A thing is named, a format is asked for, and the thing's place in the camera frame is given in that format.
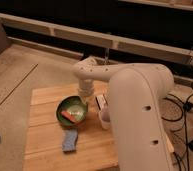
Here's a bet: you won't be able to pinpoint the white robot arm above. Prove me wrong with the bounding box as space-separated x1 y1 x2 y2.
73 57 174 171

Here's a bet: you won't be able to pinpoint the black and white rectangular box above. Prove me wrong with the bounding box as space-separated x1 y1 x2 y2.
95 94 107 110

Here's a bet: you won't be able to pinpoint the green ceramic bowl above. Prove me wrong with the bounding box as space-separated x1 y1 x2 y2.
56 96 88 127

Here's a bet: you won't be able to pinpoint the wooden table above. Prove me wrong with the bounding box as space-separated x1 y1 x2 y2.
23 81 173 171

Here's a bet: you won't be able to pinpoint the blue sponge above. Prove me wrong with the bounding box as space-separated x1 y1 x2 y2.
62 129 78 152

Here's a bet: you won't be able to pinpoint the black floor cables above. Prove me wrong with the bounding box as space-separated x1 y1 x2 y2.
159 79 193 171

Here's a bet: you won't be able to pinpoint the orange carrot piece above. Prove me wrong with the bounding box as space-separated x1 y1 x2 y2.
61 110 76 123

